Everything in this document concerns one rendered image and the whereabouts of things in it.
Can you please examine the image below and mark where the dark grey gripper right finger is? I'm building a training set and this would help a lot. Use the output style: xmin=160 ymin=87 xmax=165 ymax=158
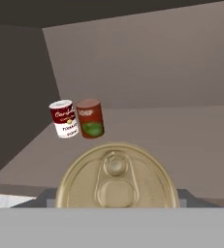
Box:
xmin=176 ymin=188 xmax=219 ymax=209

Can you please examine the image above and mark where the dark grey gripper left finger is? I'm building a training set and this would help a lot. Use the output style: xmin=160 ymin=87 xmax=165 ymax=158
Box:
xmin=12 ymin=188 xmax=58 ymax=209

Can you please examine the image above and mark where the gold pull-tab can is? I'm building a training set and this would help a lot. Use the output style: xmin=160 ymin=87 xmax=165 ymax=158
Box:
xmin=54 ymin=141 xmax=181 ymax=209

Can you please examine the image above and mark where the brown open cabinet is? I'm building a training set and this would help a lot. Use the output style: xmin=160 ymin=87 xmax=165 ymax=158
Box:
xmin=0 ymin=0 xmax=224 ymax=207

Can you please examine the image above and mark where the red and white soup can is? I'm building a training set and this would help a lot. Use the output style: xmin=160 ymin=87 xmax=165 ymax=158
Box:
xmin=48 ymin=99 xmax=80 ymax=140

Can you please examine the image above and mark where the red can with green label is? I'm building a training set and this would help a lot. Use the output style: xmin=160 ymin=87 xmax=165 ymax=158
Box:
xmin=76 ymin=98 xmax=106 ymax=140

